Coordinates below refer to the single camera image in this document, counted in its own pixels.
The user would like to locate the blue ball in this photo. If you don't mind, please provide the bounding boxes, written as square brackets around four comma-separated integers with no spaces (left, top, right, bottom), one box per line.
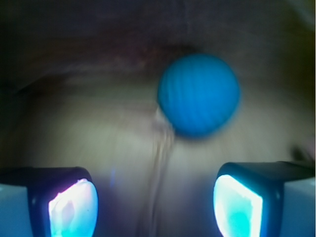
[157,53,241,138]

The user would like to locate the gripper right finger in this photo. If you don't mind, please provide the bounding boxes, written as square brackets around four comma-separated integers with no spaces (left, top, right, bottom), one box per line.
[213,161,316,237]

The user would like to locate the brown paper bag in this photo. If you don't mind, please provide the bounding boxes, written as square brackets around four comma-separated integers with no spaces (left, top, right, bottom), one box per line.
[0,0,316,237]

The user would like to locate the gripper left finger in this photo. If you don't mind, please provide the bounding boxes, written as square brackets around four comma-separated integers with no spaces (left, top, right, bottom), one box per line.
[0,167,98,237]

